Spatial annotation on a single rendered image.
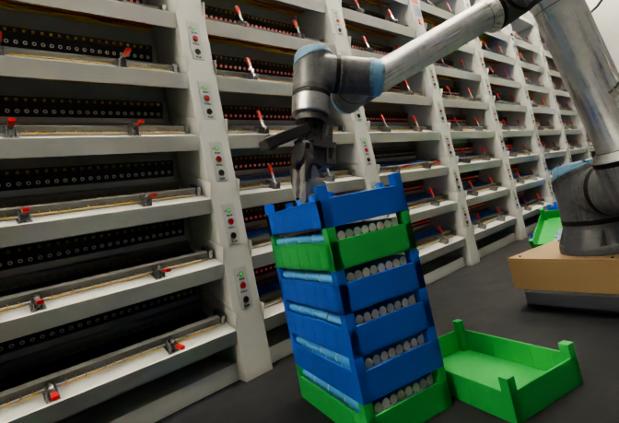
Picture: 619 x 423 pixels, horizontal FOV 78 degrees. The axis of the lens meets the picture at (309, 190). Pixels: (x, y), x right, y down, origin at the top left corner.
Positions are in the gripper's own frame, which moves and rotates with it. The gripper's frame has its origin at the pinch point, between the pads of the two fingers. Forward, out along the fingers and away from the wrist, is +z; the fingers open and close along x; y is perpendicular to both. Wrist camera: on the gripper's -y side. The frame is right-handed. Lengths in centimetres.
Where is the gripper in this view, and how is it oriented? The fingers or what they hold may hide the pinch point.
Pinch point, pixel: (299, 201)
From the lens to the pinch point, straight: 84.7
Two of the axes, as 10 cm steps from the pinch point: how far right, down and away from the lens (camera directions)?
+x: -4.4, 1.5, 8.9
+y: 9.0, 1.1, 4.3
